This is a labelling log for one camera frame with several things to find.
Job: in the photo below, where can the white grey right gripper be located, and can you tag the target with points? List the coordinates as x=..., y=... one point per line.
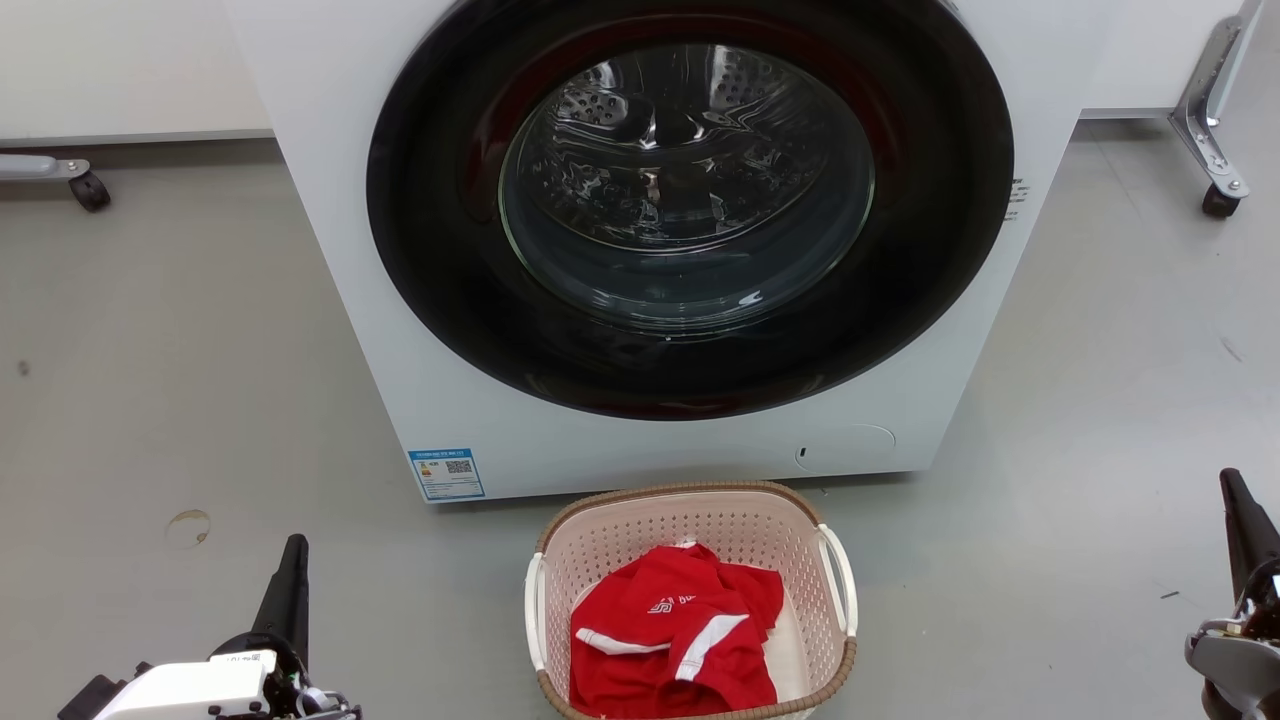
x=1240, y=665

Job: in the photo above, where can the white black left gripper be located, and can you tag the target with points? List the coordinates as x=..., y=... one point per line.
x=200, y=685

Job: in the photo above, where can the pink perforated laundry basket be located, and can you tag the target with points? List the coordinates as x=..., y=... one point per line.
x=700, y=520

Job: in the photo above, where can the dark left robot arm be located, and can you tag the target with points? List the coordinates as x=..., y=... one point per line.
x=88, y=702

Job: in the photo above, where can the blue energy label sticker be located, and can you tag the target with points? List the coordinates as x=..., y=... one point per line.
x=446, y=474

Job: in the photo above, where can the white front-load washing machine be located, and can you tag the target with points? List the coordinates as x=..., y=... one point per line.
x=340, y=300

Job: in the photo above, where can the black caster wheel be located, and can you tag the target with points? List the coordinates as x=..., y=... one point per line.
x=89, y=191
x=1220, y=201

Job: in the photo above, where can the black round washer door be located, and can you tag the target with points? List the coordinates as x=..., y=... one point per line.
x=430, y=250

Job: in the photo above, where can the red and white shirt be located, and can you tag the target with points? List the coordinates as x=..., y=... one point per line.
x=680, y=625

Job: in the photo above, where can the grey metal stand leg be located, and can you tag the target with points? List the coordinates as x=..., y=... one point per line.
x=35, y=166
x=1205, y=100

